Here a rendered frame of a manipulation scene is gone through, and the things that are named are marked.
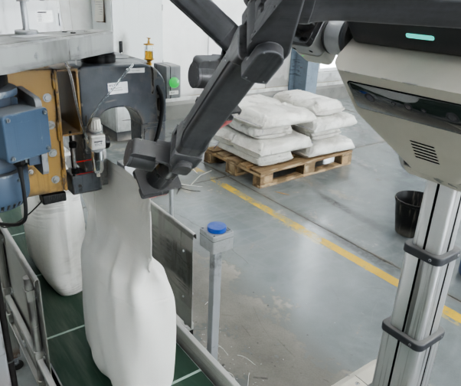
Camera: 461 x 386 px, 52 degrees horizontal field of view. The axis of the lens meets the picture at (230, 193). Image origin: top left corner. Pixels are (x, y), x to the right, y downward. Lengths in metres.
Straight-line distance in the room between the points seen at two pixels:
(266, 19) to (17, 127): 0.53
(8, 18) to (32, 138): 3.05
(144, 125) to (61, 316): 0.88
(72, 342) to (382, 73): 1.34
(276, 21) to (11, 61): 0.56
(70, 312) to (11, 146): 1.10
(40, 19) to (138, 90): 2.78
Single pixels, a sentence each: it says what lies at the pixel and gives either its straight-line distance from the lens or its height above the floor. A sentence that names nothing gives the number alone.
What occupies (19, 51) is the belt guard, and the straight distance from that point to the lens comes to 1.03.
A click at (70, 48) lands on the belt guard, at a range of 1.17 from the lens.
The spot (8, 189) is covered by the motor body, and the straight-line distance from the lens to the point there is 1.06.
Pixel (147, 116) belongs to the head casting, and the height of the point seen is 1.20.
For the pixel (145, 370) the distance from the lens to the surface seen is 1.41.
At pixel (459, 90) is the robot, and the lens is 0.93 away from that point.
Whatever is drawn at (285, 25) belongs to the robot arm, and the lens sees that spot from 0.62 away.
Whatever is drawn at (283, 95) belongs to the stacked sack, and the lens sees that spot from 4.75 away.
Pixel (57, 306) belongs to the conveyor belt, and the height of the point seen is 0.38.
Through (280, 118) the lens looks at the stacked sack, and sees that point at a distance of 3.97.
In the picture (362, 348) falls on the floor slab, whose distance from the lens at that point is 2.44.
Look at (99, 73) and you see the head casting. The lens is 1.27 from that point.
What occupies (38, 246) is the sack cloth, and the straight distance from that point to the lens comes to 1.99.
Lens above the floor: 1.53
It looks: 23 degrees down
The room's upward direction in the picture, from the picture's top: 3 degrees clockwise
